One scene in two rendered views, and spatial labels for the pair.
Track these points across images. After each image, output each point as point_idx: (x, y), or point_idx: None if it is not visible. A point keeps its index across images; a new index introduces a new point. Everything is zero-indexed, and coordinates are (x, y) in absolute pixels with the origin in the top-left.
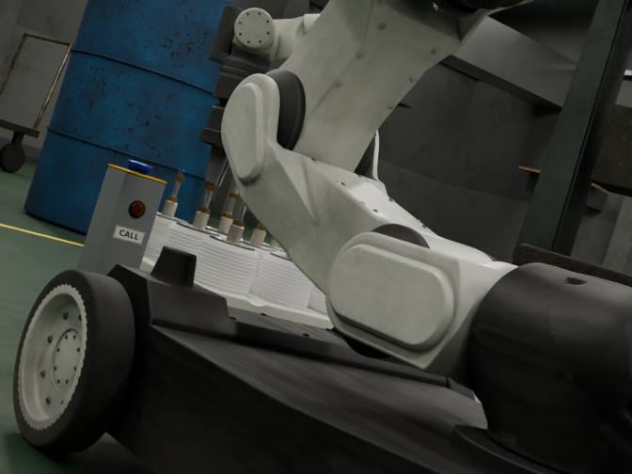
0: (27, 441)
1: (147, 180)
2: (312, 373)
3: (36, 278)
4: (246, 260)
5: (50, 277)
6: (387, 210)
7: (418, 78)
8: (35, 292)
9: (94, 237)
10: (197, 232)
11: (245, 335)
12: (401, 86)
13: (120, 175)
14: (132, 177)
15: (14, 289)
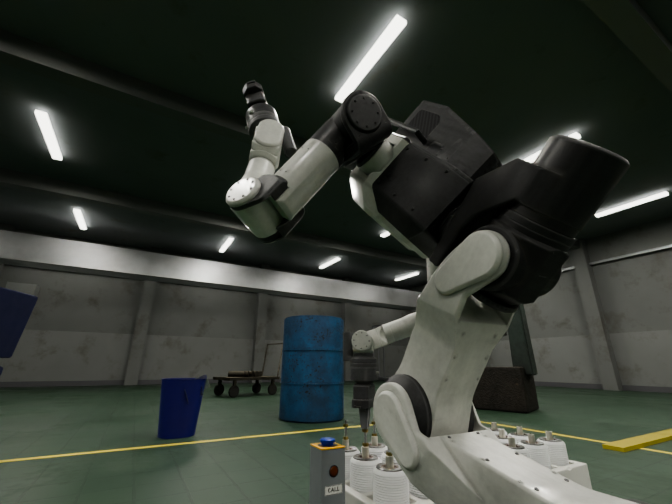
0: None
1: (334, 450)
2: None
3: (289, 476)
4: (403, 478)
5: (295, 471)
6: (534, 475)
7: (489, 356)
8: (290, 493)
9: (314, 496)
10: (366, 462)
11: None
12: (481, 364)
13: (319, 452)
14: (325, 452)
15: (279, 496)
